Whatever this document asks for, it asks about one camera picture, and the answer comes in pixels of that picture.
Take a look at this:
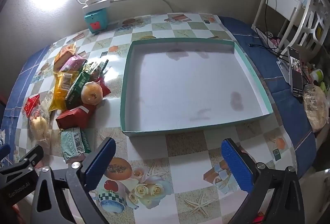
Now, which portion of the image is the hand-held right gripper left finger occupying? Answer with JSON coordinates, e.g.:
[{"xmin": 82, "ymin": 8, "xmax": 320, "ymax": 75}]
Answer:
[{"xmin": 31, "ymin": 137, "xmax": 116, "ymax": 224}]

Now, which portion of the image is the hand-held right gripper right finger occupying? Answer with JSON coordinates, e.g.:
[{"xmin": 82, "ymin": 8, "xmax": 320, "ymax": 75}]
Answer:
[{"xmin": 221, "ymin": 138, "xmax": 308, "ymax": 224}]

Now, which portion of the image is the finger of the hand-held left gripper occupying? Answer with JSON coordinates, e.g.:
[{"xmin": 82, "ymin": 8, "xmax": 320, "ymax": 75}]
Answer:
[
  {"xmin": 0, "ymin": 143, "xmax": 11, "ymax": 161},
  {"xmin": 10, "ymin": 145, "xmax": 44, "ymax": 170}
]

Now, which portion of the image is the light green snack packet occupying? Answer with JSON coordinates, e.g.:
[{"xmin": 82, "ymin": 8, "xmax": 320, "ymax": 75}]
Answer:
[{"xmin": 60, "ymin": 127, "xmax": 91, "ymax": 164}]

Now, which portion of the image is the small pale roll packet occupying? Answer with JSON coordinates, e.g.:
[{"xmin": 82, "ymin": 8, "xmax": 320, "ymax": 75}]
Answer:
[{"xmin": 28, "ymin": 114, "xmax": 51, "ymax": 142}]

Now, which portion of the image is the red print clear packet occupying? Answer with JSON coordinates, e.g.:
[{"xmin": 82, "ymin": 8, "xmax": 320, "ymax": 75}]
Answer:
[{"xmin": 24, "ymin": 94, "xmax": 42, "ymax": 118}]

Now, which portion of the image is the red snack packet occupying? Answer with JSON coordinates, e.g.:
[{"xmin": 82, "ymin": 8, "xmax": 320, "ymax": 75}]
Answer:
[{"xmin": 55, "ymin": 104, "xmax": 97, "ymax": 129}]

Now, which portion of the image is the round bun packet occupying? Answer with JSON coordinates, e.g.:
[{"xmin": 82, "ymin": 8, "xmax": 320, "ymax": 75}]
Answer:
[{"xmin": 81, "ymin": 81, "xmax": 104, "ymax": 106}]

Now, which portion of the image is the yellow snack packet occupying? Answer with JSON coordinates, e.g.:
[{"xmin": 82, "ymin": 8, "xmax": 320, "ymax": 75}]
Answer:
[{"xmin": 48, "ymin": 72, "xmax": 79, "ymax": 112}]

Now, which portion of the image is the green white biscuit packet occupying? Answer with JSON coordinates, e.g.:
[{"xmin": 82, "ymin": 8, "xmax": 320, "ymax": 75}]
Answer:
[{"xmin": 64, "ymin": 70, "xmax": 94, "ymax": 109}]

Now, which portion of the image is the clear green-edged pastry packet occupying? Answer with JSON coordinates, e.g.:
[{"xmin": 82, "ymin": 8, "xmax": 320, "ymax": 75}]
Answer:
[{"xmin": 81, "ymin": 58, "xmax": 110, "ymax": 82}]

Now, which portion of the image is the shallow teal cardboard box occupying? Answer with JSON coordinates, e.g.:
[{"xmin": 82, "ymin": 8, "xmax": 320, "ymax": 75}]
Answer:
[{"xmin": 120, "ymin": 38, "xmax": 274, "ymax": 138}]

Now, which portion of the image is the pink snack packet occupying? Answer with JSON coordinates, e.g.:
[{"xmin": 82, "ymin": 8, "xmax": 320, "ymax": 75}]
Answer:
[{"xmin": 60, "ymin": 56, "xmax": 87, "ymax": 73}]

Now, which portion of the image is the orange snack packet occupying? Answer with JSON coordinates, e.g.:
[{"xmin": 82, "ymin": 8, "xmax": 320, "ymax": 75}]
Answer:
[{"xmin": 54, "ymin": 43, "xmax": 76, "ymax": 72}]

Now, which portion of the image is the checkered printed tablecloth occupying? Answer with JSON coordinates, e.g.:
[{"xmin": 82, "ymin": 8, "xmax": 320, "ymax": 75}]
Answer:
[{"xmin": 19, "ymin": 13, "xmax": 297, "ymax": 224}]

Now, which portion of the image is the white snack packet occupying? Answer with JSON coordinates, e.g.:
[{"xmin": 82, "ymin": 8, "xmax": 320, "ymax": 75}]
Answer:
[{"xmin": 41, "ymin": 90, "xmax": 56, "ymax": 112}]

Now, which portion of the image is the small red wrapper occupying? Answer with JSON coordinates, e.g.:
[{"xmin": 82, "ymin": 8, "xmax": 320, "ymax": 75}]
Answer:
[{"xmin": 94, "ymin": 77, "xmax": 111, "ymax": 97}]

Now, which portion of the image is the blue cloth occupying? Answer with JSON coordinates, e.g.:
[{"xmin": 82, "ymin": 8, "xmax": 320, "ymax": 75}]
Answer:
[{"xmin": 0, "ymin": 16, "xmax": 319, "ymax": 180}]

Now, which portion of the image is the clear plastic food bag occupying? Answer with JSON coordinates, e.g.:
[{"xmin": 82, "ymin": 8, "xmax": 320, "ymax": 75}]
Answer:
[{"xmin": 302, "ymin": 85, "xmax": 329, "ymax": 133}]

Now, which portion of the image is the white phone stand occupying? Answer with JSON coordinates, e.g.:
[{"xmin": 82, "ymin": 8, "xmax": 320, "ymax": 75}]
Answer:
[{"xmin": 277, "ymin": 56, "xmax": 293, "ymax": 82}]

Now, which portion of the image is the black smartphone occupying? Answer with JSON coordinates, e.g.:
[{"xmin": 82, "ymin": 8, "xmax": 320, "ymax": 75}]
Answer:
[{"xmin": 287, "ymin": 46, "xmax": 305, "ymax": 97}]

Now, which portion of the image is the small green white bottle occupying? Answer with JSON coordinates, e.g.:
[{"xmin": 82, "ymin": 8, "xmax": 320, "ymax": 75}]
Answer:
[{"xmin": 311, "ymin": 69, "xmax": 324, "ymax": 82}]

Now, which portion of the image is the white pink device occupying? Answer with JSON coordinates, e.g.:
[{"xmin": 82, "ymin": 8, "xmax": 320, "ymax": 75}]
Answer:
[{"xmin": 255, "ymin": 28, "xmax": 281, "ymax": 46}]

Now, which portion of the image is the small teal box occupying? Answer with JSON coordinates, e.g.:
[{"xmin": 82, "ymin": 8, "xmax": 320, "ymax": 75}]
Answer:
[{"xmin": 83, "ymin": 7, "xmax": 108, "ymax": 33}]

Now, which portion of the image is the white lattice shelf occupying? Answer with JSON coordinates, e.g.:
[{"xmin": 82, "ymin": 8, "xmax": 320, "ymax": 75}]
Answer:
[{"xmin": 296, "ymin": 0, "xmax": 330, "ymax": 57}]

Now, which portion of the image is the white power strip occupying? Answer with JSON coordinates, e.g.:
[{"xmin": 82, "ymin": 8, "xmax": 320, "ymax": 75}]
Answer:
[{"xmin": 82, "ymin": 0, "xmax": 112, "ymax": 10}]

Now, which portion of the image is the black cable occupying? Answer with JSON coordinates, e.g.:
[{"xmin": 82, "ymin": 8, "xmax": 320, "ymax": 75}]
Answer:
[{"xmin": 249, "ymin": 43, "xmax": 281, "ymax": 54}]

